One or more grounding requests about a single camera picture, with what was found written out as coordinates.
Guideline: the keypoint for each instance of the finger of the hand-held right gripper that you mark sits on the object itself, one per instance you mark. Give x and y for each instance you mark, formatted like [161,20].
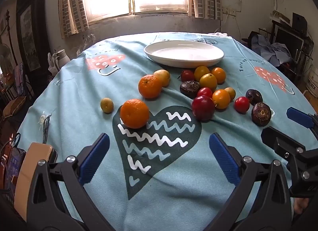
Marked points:
[298,117]
[275,137]

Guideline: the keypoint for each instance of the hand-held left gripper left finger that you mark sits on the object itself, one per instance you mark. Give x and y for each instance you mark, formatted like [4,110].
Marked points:
[95,159]

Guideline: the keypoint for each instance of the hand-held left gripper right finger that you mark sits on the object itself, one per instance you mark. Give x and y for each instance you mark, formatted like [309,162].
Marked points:
[223,159]

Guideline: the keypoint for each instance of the dark brown water chestnut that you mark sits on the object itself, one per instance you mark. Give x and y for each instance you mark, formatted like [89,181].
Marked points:
[261,114]
[189,88]

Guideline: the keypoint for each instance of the dark purple water chestnut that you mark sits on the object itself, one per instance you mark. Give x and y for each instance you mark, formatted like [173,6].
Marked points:
[254,96]

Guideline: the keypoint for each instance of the dark red plum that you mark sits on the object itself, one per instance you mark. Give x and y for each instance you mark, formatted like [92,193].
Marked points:
[203,108]

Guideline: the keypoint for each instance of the small green yellow fruit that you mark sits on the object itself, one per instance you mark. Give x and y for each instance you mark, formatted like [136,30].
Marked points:
[107,105]

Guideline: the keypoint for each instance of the mandarin orange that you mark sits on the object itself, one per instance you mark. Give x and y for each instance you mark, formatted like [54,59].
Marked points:
[150,86]
[135,113]

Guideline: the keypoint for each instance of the orange tomato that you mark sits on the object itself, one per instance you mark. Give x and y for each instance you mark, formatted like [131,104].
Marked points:
[221,98]
[219,74]

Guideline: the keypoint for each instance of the small tan yellow fruit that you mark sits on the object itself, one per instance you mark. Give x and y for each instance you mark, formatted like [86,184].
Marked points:
[231,93]

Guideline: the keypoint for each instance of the yellow tomato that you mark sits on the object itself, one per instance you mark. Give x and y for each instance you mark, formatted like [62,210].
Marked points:
[201,71]
[208,82]

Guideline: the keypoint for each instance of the dark red cherry tomato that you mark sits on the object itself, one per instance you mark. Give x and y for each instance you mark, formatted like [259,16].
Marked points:
[187,75]

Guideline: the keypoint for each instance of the large tan yellow fruit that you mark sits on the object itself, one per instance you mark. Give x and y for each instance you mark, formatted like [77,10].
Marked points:
[162,76]

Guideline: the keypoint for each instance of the white oval plate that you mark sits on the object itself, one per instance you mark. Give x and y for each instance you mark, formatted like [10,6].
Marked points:
[183,53]

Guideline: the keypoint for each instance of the person's right hand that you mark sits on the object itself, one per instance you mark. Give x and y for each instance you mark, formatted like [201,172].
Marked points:
[301,206]

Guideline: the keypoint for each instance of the white bucket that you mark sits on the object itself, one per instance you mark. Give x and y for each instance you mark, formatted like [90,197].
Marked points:
[312,80]

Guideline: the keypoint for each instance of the tan leather case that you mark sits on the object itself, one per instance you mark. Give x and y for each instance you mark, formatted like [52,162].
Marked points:
[32,171]

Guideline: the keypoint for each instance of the light blue printed tablecloth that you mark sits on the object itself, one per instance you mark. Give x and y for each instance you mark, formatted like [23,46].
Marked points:
[74,96]

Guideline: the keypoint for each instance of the pile of clothes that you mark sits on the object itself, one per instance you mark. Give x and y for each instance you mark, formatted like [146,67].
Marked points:
[270,48]

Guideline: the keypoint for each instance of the black monitor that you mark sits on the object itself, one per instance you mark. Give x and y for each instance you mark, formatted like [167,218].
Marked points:
[288,39]

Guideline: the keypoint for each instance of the smartphone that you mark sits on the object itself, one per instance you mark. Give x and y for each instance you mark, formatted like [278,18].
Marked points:
[13,166]

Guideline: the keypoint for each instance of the black speaker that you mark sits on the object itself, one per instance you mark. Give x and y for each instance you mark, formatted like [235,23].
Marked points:
[299,23]

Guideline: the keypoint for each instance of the brown cushion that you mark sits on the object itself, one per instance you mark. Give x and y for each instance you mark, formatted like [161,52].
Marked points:
[13,105]

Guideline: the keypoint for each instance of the white plastic bag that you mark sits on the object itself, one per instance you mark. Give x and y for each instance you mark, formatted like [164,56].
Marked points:
[51,64]

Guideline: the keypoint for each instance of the white pitcher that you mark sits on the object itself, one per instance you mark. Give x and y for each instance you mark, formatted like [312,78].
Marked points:
[62,59]

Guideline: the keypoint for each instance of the dark framed picture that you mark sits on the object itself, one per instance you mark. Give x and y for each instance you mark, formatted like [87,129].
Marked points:
[29,34]

